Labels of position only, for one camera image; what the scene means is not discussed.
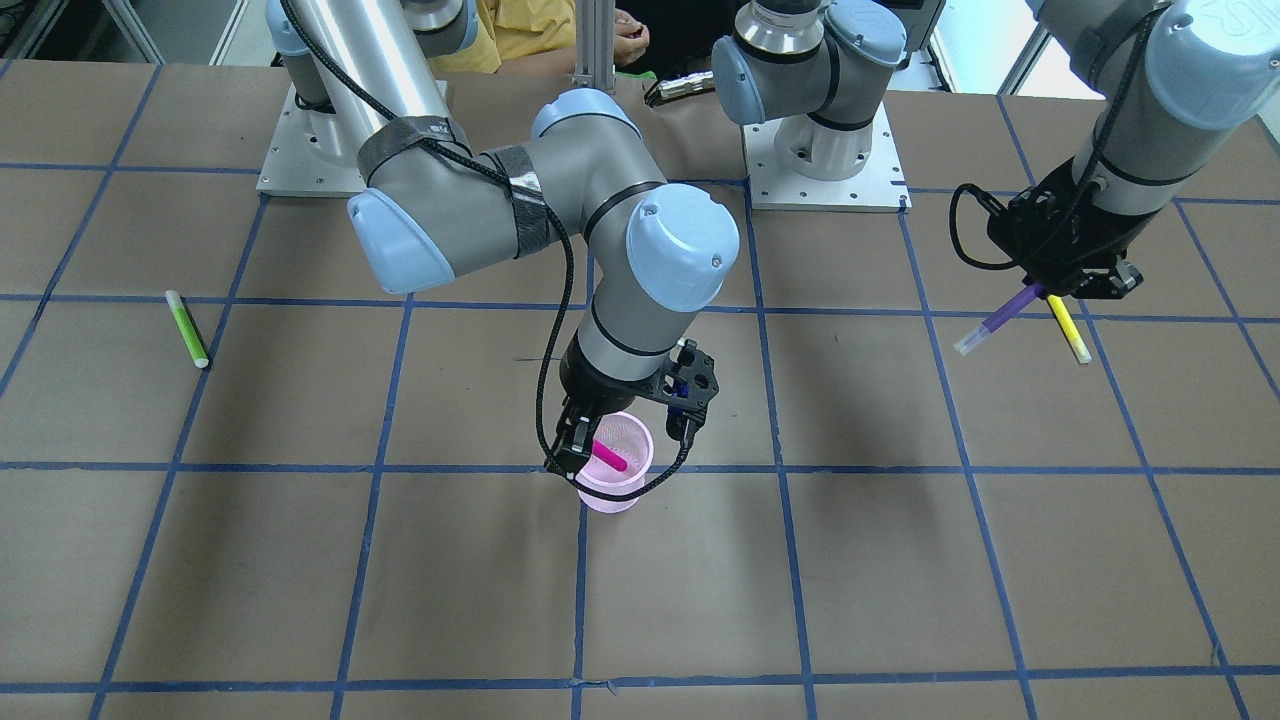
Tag pink mesh cup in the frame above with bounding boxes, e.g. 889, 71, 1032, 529
577, 413, 654, 496

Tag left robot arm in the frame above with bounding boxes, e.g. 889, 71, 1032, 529
710, 1, 1279, 299

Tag pink pen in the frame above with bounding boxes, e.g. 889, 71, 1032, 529
591, 439, 628, 473

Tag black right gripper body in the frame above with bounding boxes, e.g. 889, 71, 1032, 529
556, 340, 719, 441

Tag aluminium frame post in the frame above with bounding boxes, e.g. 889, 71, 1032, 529
572, 0, 616, 95

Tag purple pen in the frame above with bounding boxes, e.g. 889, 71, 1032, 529
954, 282, 1046, 356

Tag green pen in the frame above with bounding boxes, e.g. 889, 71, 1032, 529
164, 290, 211, 372

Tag person in yellow shirt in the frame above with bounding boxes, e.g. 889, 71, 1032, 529
425, 0, 653, 77

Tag yellow pen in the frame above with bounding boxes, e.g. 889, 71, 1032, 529
1044, 293, 1092, 365

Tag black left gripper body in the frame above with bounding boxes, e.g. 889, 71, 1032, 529
987, 161, 1146, 300

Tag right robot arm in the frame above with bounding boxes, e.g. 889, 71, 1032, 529
268, 1, 740, 478

